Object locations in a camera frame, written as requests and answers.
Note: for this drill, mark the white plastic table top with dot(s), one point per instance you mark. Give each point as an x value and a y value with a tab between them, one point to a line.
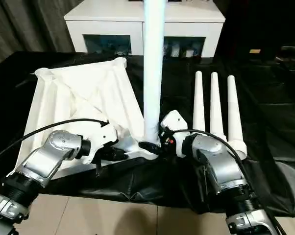
83	98

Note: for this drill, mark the white plastic table leg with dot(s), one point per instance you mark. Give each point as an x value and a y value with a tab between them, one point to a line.
199	102
152	73
216	105
234	117

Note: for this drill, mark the black mat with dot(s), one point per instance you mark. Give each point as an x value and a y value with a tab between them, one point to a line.
167	181

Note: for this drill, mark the white mug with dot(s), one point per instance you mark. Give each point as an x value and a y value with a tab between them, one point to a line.
174	52

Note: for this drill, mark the small yellow tag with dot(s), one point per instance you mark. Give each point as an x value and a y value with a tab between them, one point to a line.
254	51

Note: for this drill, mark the white low cabinet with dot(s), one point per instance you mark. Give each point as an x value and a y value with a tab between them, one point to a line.
101	17

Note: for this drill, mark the row of picture frames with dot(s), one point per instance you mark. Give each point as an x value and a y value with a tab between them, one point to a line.
174	1

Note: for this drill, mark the grey curtain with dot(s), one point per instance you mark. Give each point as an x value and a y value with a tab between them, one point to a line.
22	27

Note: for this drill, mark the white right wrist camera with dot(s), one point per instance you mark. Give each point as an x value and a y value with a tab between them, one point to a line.
173	120

